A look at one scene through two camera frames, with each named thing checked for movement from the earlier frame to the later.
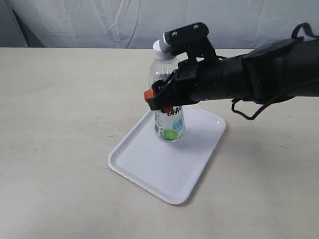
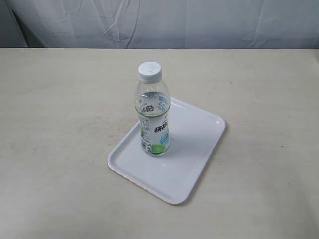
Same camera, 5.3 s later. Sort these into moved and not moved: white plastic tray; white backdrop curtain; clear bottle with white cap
Moved: clear bottle with white cap
Not moved: white backdrop curtain; white plastic tray
